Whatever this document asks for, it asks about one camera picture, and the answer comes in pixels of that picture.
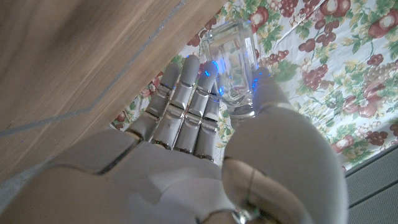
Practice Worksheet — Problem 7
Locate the clear glass salt shaker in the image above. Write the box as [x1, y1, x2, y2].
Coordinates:
[200, 17, 261, 121]

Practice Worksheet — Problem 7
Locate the floral fruit print backdrop cloth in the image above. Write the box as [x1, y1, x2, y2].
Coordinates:
[110, 0, 398, 172]

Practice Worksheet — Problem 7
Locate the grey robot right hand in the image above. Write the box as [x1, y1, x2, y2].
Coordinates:
[0, 55, 349, 224]

